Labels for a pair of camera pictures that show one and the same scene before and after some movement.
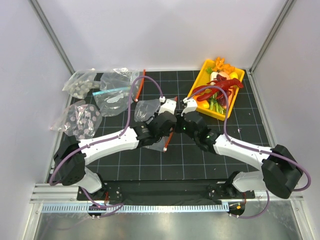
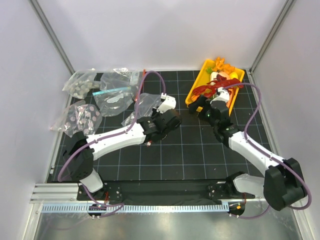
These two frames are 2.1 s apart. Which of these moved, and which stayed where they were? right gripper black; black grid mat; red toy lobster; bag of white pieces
Moved: right gripper black
Stayed: bag of white pieces; red toy lobster; black grid mat
